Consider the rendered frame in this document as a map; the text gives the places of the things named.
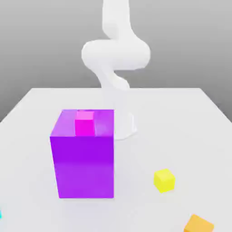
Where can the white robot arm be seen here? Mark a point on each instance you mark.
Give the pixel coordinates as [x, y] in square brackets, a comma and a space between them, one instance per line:
[116, 54]

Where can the small magenta cube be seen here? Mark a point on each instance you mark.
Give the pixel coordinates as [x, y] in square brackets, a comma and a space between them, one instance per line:
[84, 126]

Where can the small yellow cube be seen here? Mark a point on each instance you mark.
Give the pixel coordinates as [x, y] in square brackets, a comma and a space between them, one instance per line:
[164, 181]

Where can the small orange cube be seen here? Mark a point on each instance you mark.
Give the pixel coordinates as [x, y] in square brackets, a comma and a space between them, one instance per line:
[198, 224]

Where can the large purple box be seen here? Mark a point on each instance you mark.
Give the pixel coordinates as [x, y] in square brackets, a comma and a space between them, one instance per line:
[83, 166]

